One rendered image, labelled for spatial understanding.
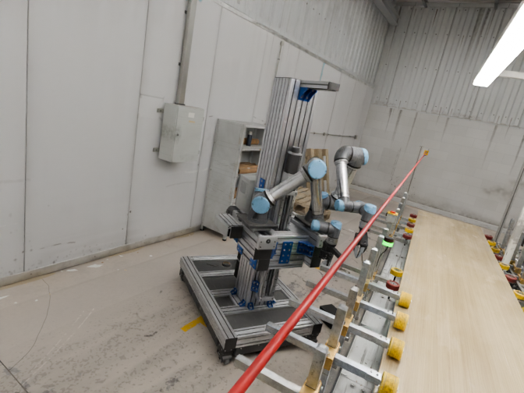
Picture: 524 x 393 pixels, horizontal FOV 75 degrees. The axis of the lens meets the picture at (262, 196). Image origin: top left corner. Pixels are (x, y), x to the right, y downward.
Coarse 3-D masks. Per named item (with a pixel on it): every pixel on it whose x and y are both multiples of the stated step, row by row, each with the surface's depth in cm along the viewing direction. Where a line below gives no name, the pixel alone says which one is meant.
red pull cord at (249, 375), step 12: (384, 204) 79; (348, 252) 46; (336, 264) 41; (324, 276) 38; (312, 300) 32; (300, 312) 30; (288, 324) 28; (276, 336) 26; (264, 348) 25; (276, 348) 25; (264, 360) 23; (252, 372) 22; (240, 384) 21
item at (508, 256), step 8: (512, 16) 168; (504, 72) 283; (512, 72) 281; (520, 72) 279; (520, 216) 294; (520, 224) 293; (520, 232) 294; (512, 240) 298; (512, 248) 298; (504, 256) 305
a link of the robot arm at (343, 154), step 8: (336, 152) 237; (344, 152) 234; (336, 160) 234; (344, 160) 232; (336, 168) 233; (344, 168) 230; (336, 176) 232; (344, 176) 228; (344, 184) 226; (344, 192) 224; (336, 200) 224; (344, 200) 222; (336, 208) 223; (344, 208) 221; (352, 208) 222
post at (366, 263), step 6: (366, 264) 173; (366, 270) 174; (360, 276) 176; (366, 276) 176; (360, 282) 176; (360, 288) 176; (360, 294) 177; (354, 312) 180; (354, 318) 181; (348, 336) 183
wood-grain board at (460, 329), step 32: (416, 224) 374; (448, 224) 403; (416, 256) 275; (448, 256) 290; (480, 256) 307; (416, 288) 217; (448, 288) 226; (480, 288) 236; (416, 320) 178; (448, 320) 185; (480, 320) 191; (512, 320) 199; (384, 352) 148; (416, 352) 152; (448, 352) 156; (480, 352) 161; (512, 352) 166; (416, 384) 132; (448, 384) 136; (480, 384) 139; (512, 384) 143
